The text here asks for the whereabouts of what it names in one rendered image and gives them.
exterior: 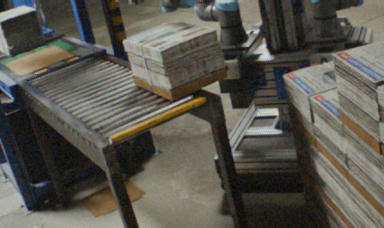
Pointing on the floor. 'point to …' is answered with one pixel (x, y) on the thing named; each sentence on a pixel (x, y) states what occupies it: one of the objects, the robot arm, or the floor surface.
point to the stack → (307, 155)
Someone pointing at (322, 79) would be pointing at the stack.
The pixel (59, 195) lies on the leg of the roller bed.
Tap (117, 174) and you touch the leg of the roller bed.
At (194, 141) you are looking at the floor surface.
